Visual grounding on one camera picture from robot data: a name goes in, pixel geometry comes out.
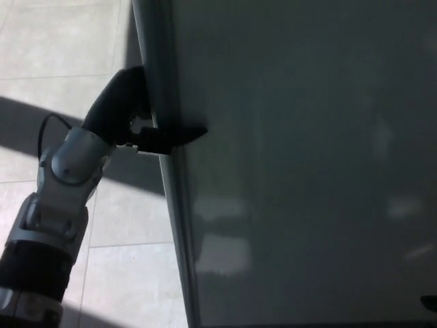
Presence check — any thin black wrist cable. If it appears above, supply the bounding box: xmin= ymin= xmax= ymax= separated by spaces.
xmin=36 ymin=113 xmax=74 ymax=162

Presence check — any grey glossy appliance door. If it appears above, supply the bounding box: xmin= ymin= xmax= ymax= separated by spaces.
xmin=131 ymin=0 xmax=437 ymax=328

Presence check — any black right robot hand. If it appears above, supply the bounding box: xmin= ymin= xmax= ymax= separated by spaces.
xmin=420 ymin=295 xmax=437 ymax=312

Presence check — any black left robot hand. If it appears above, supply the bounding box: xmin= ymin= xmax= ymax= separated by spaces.
xmin=83 ymin=66 xmax=209 ymax=154

